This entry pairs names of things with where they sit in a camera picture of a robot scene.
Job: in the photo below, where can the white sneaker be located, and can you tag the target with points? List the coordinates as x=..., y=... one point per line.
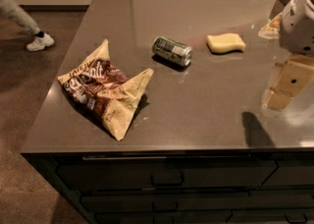
x=40, y=43

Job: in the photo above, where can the clear plastic snack packet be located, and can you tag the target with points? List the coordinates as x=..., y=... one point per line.
x=272, y=29

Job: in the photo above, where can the dark drawer cabinet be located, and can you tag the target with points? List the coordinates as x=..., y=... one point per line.
x=181, y=189

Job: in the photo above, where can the yellow sponge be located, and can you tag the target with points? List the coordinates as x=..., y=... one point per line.
x=224, y=43

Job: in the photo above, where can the brown chip bag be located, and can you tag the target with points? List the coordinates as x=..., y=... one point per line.
x=105, y=91

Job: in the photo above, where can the person leg grey trousers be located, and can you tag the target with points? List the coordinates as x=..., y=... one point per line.
x=11, y=10

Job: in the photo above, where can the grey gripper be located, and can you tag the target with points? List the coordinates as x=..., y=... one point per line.
x=296, y=28

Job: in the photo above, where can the green soda can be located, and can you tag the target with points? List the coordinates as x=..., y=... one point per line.
x=172, y=51

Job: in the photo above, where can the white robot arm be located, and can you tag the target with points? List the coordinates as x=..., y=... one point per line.
x=295, y=25

